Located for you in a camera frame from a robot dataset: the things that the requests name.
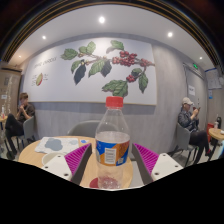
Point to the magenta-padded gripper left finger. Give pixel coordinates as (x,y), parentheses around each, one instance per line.
(56,166)

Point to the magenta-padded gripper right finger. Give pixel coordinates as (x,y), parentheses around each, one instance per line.
(166,166)

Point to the clear red-capped drink bottle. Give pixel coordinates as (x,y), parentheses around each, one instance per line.
(112,146)

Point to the white cup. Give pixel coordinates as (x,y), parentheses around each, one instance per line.
(53,157)

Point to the white paper with grey blot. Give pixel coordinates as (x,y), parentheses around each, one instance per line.
(56,145)

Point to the grey chair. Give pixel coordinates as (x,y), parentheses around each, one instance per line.
(182,136)
(85,129)
(29,128)

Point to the small blue card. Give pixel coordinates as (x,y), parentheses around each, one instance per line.
(83,141)

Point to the flat round red coaster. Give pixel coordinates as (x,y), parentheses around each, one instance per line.
(93,183)

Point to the person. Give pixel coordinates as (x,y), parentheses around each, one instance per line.
(188,121)
(21,115)

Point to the small round wooden table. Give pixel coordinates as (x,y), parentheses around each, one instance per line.
(217,133)
(2,119)

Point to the white notice board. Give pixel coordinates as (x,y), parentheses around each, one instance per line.
(213,79)

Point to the green exit sign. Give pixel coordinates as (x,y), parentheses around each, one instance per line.
(195,66)

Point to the round ceiling lights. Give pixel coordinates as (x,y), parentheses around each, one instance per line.
(101,19)

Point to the coffee plant wall poster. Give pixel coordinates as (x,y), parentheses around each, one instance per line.
(56,83)

